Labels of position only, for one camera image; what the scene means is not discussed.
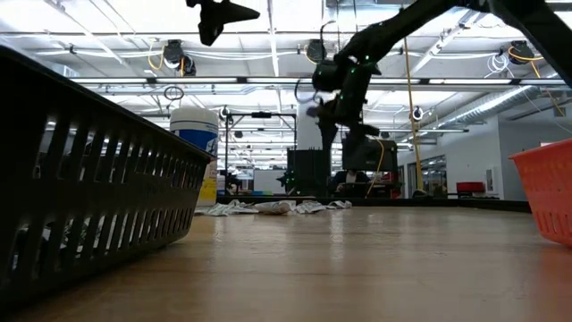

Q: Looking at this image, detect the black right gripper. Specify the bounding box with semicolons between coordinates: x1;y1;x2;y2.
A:
307;66;381;157

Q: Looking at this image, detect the orange plastic basket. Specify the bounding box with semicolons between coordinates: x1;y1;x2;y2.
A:
509;138;572;248

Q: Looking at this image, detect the white pillar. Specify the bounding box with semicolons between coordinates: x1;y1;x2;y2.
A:
297;92;332;151

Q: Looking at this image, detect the person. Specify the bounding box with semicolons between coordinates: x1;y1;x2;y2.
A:
330;169;372;194

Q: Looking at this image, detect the black monitor back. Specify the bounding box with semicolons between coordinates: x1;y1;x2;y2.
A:
341;138;399;173

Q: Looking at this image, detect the black cabinet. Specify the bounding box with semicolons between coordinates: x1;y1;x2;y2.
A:
287;148;332;198

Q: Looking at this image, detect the long ceiling light strip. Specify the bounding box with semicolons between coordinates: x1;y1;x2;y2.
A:
66;76;572;86

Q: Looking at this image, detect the yellow vertical pole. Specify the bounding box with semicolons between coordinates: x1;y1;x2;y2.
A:
403;38;425;192

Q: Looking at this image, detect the white board panel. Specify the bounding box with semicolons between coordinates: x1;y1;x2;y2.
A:
253;169;287;194

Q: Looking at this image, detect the white-lidded wipes canister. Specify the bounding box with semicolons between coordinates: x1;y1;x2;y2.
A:
169;106;220;208

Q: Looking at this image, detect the red box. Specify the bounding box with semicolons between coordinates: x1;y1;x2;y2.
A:
455;181;486;194

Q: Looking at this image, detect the black plastic basket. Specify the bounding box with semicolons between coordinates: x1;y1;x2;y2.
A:
0;44;215;309

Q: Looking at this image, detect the yellow hanging cable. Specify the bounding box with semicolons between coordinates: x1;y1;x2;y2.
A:
364;136;386;199

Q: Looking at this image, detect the black ceiling cable reel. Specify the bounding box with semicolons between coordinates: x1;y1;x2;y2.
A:
161;38;198;77
305;38;329;64
509;39;535;66

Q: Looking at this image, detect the distant black rig frame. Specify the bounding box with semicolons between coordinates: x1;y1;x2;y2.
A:
223;111;299;198

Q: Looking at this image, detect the white coiled ceiling cable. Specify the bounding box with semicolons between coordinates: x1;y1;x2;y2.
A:
485;53;510;80

